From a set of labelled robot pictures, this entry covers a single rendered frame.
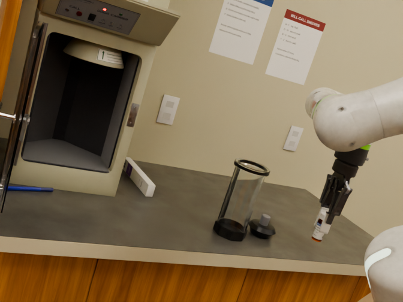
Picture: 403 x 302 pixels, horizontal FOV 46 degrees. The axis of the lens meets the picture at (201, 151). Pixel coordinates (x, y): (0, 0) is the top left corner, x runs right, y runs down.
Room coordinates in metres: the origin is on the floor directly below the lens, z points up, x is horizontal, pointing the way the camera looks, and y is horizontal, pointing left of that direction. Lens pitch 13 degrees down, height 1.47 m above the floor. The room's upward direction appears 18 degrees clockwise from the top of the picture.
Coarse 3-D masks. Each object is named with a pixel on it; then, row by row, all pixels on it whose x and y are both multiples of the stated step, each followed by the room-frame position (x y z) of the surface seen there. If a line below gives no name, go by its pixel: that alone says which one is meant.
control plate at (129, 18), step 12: (60, 0) 1.15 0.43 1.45; (72, 0) 1.15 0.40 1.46; (84, 0) 1.16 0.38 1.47; (96, 0) 1.16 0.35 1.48; (60, 12) 1.18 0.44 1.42; (72, 12) 1.18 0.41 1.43; (84, 12) 1.19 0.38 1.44; (96, 12) 1.19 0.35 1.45; (108, 12) 1.20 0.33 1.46; (120, 12) 1.20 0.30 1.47; (132, 12) 1.21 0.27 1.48; (96, 24) 1.22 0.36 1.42; (108, 24) 1.23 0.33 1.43; (120, 24) 1.23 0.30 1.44; (132, 24) 1.24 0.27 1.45
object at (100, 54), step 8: (72, 40) 1.33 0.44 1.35; (80, 40) 1.30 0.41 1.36; (72, 48) 1.30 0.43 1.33; (80, 48) 1.29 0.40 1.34; (88, 48) 1.29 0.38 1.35; (96, 48) 1.30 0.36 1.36; (104, 48) 1.31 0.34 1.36; (112, 48) 1.33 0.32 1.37; (80, 56) 1.28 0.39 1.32; (88, 56) 1.28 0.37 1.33; (96, 56) 1.29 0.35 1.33; (104, 56) 1.30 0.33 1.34; (112, 56) 1.32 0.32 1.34; (120, 56) 1.35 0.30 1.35; (104, 64) 1.30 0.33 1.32; (112, 64) 1.31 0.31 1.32; (120, 64) 1.35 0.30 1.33
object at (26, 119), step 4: (20, 116) 0.94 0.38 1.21; (24, 116) 0.95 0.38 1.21; (20, 120) 0.94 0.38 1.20; (24, 120) 0.94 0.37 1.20; (28, 120) 0.94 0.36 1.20; (24, 124) 0.94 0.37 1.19; (28, 124) 0.94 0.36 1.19; (24, 128) 0.94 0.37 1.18; (20, 132) 0.95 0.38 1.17; (24, 132) 0.94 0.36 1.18; (20, 136) 0.95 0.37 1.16; (20, 140) 0.94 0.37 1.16
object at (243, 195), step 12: (240, 168) 1.30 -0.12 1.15; (252, 168) 1.30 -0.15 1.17; (264, 168) 1.35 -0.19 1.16; (240, 180) 1.30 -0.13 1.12; (252, 180) 1.30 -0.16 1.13; (228, 192) 1.32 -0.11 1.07; (240, 192) 1.30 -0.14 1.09; (252, 192) 1.30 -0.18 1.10; (228, 204) 1.31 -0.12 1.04; (240, 204) 1.30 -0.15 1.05; (252, 204) 1.31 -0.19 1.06; (228, 216) 1.30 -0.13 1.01; (240, 216) 1.30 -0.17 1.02; (228, 228) 1.30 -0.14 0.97; (240, 228) 1.30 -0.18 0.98
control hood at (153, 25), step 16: (48, 0) 1.15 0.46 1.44; (112, 0) 1.17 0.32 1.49; (128, 0) 1.18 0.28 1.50; (64, 16) 1.19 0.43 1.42; (144, 16) 1.22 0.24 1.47; (160, 16) 1.23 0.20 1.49; (176, 16) 1.24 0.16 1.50; (112, 32) 1.26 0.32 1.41; (144, 32) 1.27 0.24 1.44; (160, 32) 1.28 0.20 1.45
